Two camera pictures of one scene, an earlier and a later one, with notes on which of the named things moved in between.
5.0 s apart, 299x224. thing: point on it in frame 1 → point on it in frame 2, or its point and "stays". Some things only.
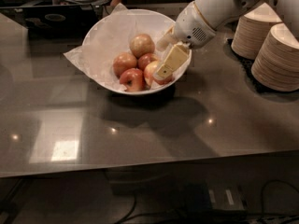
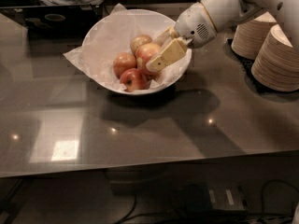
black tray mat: (247, 64) stays
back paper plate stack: (252, 30) stays
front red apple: (133, 79) stays
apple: (149, 75) → (144, 53)
